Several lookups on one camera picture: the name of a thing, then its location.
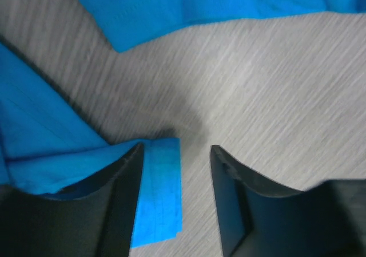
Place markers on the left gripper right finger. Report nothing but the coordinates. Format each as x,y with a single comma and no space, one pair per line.
258,216

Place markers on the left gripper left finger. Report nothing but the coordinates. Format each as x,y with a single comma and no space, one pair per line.
94,217

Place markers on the blue t shirt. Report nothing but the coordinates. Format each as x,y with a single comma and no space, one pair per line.
279,84

